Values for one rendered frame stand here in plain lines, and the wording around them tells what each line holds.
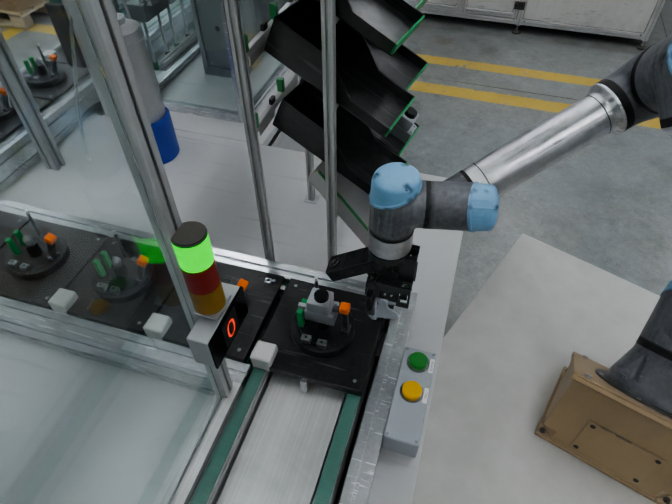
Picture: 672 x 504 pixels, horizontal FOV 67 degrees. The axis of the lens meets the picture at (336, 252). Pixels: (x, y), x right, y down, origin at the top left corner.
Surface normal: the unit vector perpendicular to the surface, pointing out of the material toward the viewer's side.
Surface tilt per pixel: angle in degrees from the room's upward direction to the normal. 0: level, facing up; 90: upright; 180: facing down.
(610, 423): 90
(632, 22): 90
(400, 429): 0
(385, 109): 25
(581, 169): 0
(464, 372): 0
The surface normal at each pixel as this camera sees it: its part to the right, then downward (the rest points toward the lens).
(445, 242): 0.00, -0.68
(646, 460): -0.57, 0.60
